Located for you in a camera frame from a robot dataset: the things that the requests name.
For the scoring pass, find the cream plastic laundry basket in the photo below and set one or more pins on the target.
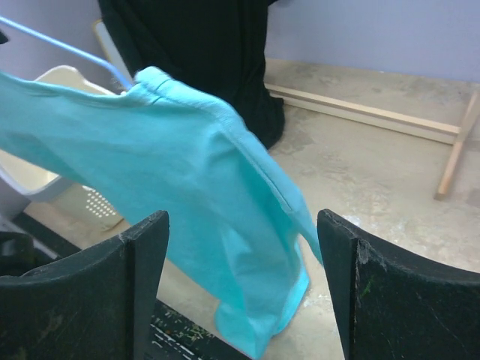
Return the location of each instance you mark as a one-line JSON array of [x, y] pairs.
[[40, 185]]

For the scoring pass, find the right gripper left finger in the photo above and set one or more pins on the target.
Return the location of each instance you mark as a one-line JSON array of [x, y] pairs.
[[94, 304]]

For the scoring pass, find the teal t shirt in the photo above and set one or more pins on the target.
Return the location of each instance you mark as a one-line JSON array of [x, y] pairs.
[[235, 215]]

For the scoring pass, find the wooden clothes rack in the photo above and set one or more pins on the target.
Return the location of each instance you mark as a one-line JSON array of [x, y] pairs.
[[454, 135]]

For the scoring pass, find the black t shirt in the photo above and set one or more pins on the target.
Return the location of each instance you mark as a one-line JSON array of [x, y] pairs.
[[216, 46]]

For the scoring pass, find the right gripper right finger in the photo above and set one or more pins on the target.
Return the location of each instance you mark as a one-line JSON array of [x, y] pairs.
[[390, 303]]

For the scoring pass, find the small framed whiteboard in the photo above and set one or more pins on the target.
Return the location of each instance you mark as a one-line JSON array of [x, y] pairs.
[[110, 50]]

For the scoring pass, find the light blue wire hanger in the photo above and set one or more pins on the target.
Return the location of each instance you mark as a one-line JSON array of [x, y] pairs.
[[127, 84]]

